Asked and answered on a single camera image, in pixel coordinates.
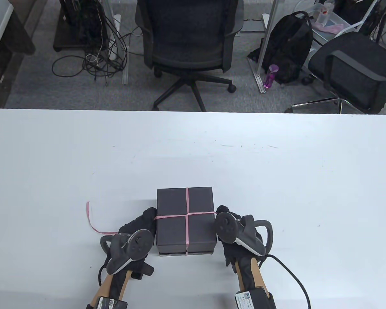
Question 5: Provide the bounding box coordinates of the grey right hand controller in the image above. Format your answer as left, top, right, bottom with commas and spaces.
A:
215, 211, 274, 256

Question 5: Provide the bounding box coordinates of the clear plastic bin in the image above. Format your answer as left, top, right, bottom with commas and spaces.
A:
310, 0, 356, 36

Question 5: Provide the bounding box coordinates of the dark desk with white top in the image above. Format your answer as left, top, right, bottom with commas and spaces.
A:
0, 0, 36, 108

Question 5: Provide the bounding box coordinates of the person's left hand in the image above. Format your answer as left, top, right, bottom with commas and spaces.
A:
104, 207, 157, 281

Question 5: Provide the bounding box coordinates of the grey left hand controller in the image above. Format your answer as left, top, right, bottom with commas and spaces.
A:
100, 229, 154, 275

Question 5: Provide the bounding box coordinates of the white power strip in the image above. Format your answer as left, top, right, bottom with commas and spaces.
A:
109, 14, 122, 61

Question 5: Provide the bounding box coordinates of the tangle of black cables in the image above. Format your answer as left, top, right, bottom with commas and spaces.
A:
51, 0, 129, 87

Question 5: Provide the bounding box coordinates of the black gift box base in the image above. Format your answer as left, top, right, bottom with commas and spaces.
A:
158, 245, 215, 256

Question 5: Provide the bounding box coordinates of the black mesh office chair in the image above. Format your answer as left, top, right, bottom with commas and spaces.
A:
136, 0, 244, 112

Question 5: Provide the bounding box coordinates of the grey hand controller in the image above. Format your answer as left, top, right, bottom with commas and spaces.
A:
100, 229, 154, 275
215, 211, 274, 256

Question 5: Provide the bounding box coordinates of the purple water bottle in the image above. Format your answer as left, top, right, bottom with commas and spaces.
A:
263, 64, 279, 89

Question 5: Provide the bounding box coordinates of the person's left forearm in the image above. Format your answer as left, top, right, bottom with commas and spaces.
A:
90, 270, 134, 303

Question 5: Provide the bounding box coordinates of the black gift box lid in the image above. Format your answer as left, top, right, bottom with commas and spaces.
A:
156, 187, 217, 248

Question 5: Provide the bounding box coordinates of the pink cloth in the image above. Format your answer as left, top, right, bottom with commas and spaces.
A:
315, 23, 345, 34

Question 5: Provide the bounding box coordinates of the white desk leg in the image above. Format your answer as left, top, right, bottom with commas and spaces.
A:
103, 0, 129, 86
240, 0, 282, 94

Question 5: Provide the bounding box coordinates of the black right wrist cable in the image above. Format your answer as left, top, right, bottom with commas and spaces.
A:
265, 254, 311, 309

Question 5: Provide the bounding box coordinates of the person's right forearm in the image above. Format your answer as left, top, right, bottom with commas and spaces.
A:
234, 257, 271, 295

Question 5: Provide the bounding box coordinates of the black left wrist bracket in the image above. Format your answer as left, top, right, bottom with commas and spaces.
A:
132, 262, 155, 280

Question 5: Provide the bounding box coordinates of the black chair with chrome base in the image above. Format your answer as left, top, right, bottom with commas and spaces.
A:
285, 32, 386, 115

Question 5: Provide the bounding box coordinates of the black computer tower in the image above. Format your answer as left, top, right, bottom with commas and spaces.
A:
53, 0, 110, 52

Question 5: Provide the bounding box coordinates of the black backpack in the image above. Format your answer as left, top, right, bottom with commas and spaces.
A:
248, 12, 314, 85

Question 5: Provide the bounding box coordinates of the person's right hand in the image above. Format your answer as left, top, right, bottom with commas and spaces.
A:
215, 205, 265, 274

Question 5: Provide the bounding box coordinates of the pink bow ribbon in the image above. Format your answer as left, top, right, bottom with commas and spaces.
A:
87, 187, 217, 256

